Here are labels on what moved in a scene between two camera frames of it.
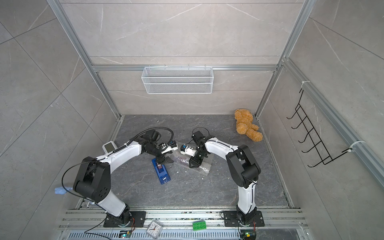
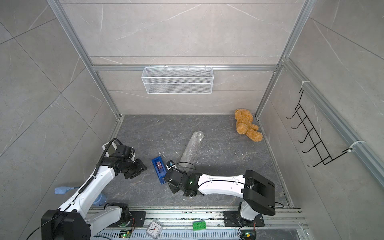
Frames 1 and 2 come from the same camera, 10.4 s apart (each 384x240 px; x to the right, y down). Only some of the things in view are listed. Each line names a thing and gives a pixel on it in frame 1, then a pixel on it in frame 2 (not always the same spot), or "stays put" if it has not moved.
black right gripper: [195, 162] -> [174, 188]
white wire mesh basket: [178, 80] stays put
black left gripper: [164, 160] -> [141, 168]
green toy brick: [199, 225] stays put
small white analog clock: [154, 229] stays put
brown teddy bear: [244, 119] stays put
